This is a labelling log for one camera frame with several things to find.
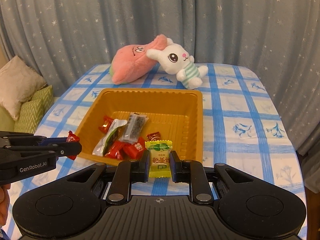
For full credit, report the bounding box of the large red snack packet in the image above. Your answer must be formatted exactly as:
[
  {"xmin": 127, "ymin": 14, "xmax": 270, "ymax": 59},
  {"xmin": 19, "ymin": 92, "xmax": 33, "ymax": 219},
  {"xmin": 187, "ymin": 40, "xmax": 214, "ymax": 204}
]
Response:
[{"xmin": 123, "ymin": 137, "xmax": 146, "ymax": 160}]

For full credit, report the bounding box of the yellow candy packet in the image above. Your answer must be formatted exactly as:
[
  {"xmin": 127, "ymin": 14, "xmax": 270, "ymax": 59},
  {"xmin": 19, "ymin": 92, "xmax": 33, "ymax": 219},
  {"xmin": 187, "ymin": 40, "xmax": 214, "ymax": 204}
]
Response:
[{"xmin": 145, "ymin": 140, "xmax": 173, "ymax": 178}]

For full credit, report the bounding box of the white green snack packet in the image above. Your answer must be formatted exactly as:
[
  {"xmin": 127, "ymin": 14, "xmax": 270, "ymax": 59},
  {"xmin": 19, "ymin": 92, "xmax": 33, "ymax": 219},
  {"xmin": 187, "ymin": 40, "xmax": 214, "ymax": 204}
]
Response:
[{"xmin": 92, "ymin": 119, "xmax": 127, "ymax": 157}]

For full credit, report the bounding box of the red orange snack packet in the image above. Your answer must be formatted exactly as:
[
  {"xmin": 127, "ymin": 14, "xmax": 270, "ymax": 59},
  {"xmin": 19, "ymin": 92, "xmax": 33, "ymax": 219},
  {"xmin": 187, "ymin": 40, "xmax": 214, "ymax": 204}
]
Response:
[{"xmin": 146, "ymin": 132, "xmax": 161, "ymax": 141}]

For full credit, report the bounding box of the grey clear snack packet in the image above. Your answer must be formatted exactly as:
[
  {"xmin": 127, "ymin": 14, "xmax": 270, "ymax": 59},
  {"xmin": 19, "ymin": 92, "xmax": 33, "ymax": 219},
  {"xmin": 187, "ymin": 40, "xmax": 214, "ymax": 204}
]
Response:
[{"xmin": 119, "ymin": 112, "xmax": 149, "ymax": 144}]

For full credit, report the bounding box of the small red candy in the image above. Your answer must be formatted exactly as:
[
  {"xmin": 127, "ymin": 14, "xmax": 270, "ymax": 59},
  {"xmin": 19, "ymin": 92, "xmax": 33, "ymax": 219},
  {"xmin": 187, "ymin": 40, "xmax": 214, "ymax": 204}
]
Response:
[{"xmin": 66, "ymin": 131, "xmax": 80, "ymax": 160}]

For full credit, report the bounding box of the red crinkled snack packet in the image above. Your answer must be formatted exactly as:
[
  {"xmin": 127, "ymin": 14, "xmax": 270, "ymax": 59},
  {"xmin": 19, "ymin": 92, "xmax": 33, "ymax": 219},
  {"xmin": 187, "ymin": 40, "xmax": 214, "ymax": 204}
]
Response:
[{"xmin": 98, "ymin": 115, "xmax": 114, "ymax": 134}]

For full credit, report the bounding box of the dark red snack packet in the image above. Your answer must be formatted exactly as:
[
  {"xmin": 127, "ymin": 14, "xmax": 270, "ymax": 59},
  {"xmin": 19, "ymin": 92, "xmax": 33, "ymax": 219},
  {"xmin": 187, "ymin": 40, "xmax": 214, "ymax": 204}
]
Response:
[{"xmin": 105, "ymin": 140, "xmax": 127, "ymax": 160}]

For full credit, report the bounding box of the person's left hand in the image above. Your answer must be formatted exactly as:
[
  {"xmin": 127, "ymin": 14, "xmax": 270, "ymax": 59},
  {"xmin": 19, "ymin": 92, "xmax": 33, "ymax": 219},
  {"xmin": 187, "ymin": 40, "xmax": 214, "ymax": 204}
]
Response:
[{"xmin": 0, "ymin": 184, "xmax": 11, "ymax": 226}]

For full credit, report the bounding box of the green zigzag cushion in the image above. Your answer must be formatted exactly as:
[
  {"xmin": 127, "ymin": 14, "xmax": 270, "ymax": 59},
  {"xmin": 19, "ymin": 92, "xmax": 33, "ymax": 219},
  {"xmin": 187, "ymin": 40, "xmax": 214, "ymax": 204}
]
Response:
[{"xmin": 14, "ymin": 86, "xmax": 54, "ymax": 133}]

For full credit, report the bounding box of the orange plastic tray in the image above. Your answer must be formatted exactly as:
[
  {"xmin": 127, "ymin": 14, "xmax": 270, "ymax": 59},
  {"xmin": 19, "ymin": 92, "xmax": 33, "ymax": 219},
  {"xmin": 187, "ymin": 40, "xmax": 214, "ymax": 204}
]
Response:
[{"xmin": 75, "ymin": 88, "xmax": 203, "ymax": 166}]

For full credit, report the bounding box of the beige cushion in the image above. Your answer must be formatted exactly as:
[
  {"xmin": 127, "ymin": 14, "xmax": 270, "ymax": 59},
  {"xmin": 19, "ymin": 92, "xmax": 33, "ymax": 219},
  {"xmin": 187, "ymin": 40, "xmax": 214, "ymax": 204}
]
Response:
[{"xmin": 1, "ymin": 56, "xmax": 47, "ymax": 121}]

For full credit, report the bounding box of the blue checkered tablecloth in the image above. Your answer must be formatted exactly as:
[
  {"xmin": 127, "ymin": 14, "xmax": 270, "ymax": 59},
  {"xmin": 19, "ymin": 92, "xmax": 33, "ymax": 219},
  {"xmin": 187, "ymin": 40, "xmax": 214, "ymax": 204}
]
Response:
[{"xmin": 3, "ymin": 64, "xmax": 306, "ymax": 239}]

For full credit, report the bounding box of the pink plush toy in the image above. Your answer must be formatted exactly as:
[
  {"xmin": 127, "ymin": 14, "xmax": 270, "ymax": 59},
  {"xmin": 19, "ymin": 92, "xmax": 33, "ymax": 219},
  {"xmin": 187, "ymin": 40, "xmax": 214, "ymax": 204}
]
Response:
[{"xmin": 110, "ymin": 34, "xmax": 168, "ymax": 85}]

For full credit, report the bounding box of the white bunny plush toy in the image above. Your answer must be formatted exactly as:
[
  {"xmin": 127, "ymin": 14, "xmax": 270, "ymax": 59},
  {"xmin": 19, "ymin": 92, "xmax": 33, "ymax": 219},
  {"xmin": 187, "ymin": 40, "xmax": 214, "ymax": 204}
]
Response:
[{"xmin": 146, "ymin": 38, "xmax": 208, "ymax": 89}]

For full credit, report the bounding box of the grey star curtain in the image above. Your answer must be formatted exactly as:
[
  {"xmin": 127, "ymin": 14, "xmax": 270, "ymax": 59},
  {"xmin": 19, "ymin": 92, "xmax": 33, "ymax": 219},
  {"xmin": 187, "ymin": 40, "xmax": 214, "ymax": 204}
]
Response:
[{"xmin": 1, "ymin": 0, "xmax": 319, "ymax": 154}]

